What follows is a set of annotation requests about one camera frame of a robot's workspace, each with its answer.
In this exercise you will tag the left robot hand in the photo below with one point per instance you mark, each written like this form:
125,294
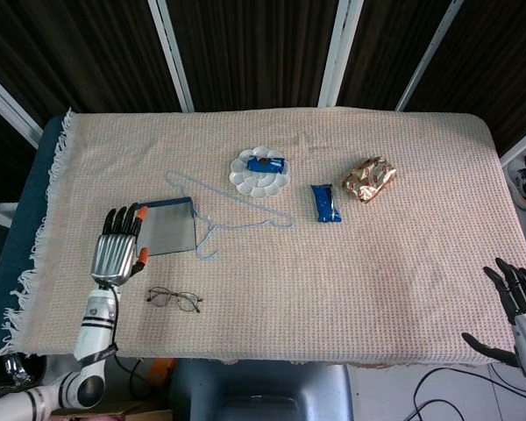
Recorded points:
114,259

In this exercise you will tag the thin-framed eyeglasses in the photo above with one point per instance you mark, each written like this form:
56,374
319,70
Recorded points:
160,295

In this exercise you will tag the grey blue-edged pouch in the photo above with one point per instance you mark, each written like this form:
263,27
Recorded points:
166,228

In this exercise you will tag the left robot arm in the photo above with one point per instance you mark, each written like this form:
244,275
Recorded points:
94,329

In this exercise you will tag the dark teal table pad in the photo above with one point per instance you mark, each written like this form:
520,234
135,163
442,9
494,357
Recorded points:
26,210

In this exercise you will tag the orange object under table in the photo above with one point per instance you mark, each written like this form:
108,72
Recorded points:
160,370

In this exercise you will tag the chrome metal fitting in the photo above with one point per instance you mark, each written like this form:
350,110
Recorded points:
19,370

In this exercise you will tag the brown cardboard box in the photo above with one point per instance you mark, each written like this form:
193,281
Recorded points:
127,413

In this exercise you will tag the white flower paint palette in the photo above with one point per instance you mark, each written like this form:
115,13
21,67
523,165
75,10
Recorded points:
258,186

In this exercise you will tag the small blue cookie packet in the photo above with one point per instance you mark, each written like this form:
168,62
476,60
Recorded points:
265,165

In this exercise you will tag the grey blue plastic chair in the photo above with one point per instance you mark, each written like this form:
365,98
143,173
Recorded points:
263,390

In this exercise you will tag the beige waffle weave blanket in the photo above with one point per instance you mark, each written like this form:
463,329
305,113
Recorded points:
311,289

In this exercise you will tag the long blue snack packet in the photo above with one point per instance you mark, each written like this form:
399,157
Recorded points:
326,204

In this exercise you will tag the crumpled gold red wrapper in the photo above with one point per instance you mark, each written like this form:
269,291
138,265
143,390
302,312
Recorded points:
368,180

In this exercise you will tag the white frame post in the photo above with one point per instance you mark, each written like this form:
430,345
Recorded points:
173,57
9,107
523,142
339,52
427,57

